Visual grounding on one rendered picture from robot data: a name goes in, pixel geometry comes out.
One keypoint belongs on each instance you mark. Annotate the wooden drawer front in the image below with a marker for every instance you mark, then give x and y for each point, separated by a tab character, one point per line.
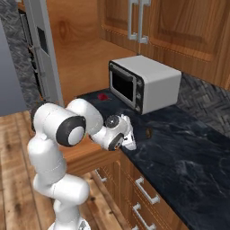
167	206
127	197

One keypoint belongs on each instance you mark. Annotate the wide wooden cupboard door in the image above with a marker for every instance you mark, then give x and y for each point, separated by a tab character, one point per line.
185	33

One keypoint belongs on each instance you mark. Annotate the open wooden drawer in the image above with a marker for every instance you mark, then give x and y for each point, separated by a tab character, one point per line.
90	158

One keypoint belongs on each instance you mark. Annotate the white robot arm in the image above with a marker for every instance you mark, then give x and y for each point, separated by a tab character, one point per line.
49	155

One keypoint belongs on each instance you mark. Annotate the wooden cupboard side panel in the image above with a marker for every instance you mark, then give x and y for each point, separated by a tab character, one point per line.
81	60

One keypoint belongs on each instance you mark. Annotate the grey fridge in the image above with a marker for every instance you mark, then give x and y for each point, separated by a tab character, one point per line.
45	54

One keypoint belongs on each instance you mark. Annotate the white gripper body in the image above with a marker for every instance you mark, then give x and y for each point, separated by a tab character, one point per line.
130	143

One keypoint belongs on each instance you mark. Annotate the small brown item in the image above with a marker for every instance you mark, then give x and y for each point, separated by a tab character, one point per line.
148	133

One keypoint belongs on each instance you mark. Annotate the small red food item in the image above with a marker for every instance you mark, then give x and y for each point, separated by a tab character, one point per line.
103	96

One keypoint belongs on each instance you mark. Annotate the narrow wooden cupboard door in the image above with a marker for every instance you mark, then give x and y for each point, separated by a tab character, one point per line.
115	21

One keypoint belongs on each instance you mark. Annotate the white microwave oven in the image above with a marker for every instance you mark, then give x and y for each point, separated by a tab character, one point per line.
158	86

